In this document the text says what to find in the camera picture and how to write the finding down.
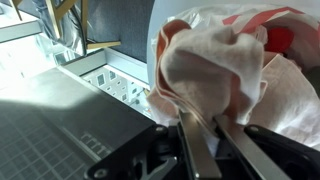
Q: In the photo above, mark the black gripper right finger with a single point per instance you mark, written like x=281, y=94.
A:
x=257, y=153

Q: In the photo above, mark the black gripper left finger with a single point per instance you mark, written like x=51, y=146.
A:
x=160, y=153

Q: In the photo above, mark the white pink cloth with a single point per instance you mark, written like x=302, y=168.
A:
x=214, y=71

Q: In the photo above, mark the white red plastic carrier bag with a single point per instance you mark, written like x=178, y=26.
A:
x=305, y=48

